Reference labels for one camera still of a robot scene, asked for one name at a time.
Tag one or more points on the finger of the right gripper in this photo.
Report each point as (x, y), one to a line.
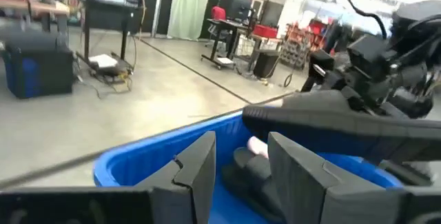
(318, 67)

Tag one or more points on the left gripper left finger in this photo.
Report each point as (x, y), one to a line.
(193, 182)

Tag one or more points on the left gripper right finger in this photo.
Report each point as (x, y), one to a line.
(303, 189)

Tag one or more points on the black slide sandal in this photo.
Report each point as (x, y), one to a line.
(248, 179)
(327, 131)

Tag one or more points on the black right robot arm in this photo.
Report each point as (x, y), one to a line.
(417, 20)

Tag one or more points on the black trash bin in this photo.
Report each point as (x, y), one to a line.
(266, 63)

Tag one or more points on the blue plastic bin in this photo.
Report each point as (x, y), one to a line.
(138, 162)

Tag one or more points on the red plastic bin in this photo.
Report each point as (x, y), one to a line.
(265, 31)

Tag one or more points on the red storage shelving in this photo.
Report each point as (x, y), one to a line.
(310, 34)

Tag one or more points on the black office desk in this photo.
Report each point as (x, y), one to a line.
(224, 22)

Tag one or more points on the red bag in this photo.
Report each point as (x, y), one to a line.
(218, 13)

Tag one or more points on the pale green curtain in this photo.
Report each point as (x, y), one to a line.
(189, 7)

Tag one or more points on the white flat box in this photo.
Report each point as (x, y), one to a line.
(102, 61)

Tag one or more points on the black cart table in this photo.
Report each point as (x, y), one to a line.
(110, 13)

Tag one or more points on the black and blue case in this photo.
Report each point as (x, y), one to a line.
(34, 69)

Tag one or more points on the wooden workbench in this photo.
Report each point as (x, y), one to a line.
(41, 7)

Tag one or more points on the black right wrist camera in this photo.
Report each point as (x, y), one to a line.
(368, 50)

